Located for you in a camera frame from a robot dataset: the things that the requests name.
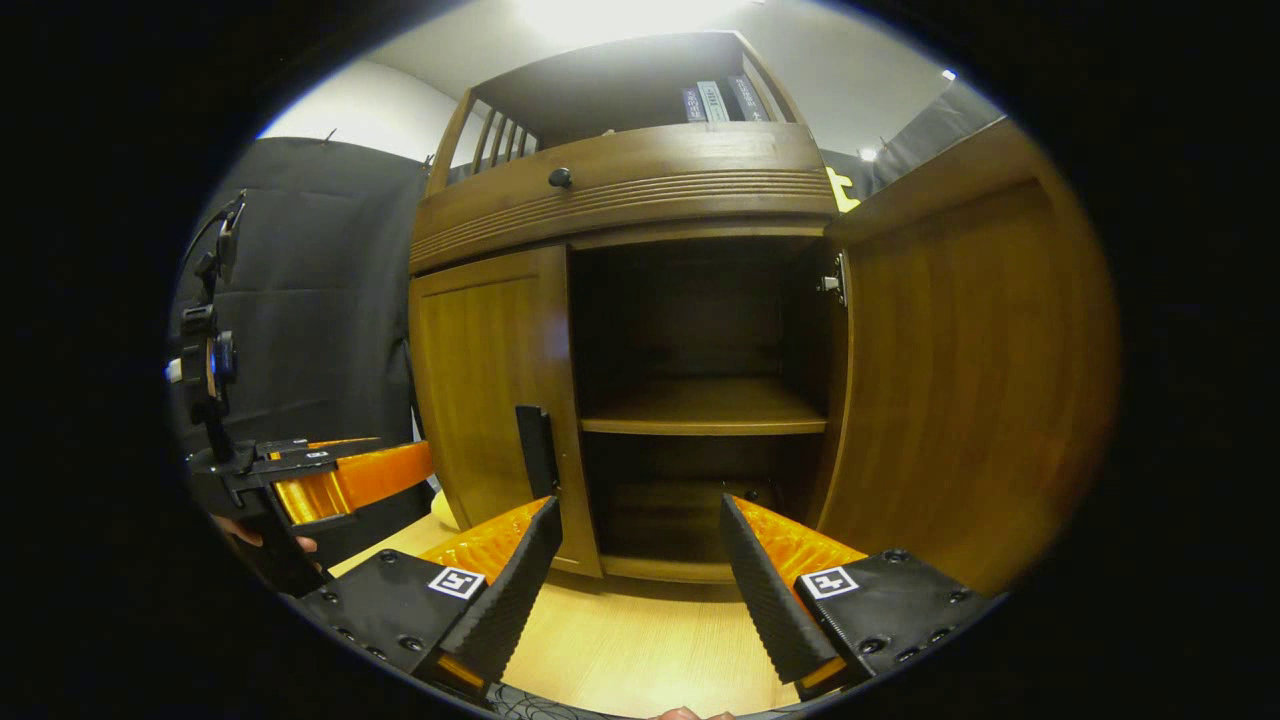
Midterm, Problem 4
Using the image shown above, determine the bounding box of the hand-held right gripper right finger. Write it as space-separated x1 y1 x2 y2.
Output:
720 493 1001 701

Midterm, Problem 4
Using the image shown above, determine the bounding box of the large ceiling light panel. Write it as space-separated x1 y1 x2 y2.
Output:
515 0 761 46

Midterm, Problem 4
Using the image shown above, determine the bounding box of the tangle of black cables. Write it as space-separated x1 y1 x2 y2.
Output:
485 683 611 719

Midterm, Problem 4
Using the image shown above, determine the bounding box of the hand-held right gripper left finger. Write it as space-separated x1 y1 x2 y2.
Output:
295 495 564 699

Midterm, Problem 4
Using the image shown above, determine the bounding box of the wooden double-door shoe cabinet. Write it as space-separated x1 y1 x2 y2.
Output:
405 30 851 586

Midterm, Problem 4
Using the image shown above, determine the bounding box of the wooden shoe cabinet door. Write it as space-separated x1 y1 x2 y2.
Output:
815 118 1121 598
408 245 604 579

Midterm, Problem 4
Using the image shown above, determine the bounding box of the wooden cabinet drawer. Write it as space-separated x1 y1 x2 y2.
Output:
408 122 839 276

